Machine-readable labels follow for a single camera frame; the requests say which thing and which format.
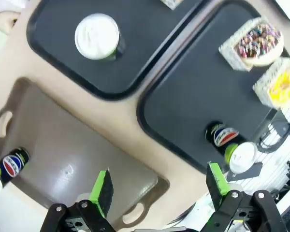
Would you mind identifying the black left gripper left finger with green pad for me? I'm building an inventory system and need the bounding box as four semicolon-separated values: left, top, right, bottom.
41;169;116;232

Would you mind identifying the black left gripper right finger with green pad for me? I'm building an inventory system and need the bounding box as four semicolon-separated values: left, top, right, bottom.
203;162;287;232

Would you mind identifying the black Pepsi can green rim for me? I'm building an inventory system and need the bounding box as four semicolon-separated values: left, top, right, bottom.
0;147;30;191
205;122;259;174
74;14;121;61

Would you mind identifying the white sleeved person forearm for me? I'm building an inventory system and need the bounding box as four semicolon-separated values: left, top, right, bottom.
0;0;32;15

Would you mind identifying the person's bare hand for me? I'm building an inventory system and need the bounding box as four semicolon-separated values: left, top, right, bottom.
0;13;21;36

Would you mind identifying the black plastic serving tray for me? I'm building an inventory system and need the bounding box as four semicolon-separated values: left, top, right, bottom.
26;0;208;101
136;0;290;176

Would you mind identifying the yellow glazed donut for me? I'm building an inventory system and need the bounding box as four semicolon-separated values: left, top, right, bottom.
268;70;290;108

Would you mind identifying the chocolate donut with colourful sprinkles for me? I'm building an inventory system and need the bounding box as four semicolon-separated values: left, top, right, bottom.
233;23;285;67

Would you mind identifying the brown plastic tray with handles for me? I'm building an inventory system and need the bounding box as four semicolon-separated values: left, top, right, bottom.
0;77;171;229

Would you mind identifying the white wire grid panel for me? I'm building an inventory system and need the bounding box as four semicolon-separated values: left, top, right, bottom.
226;108;290;218

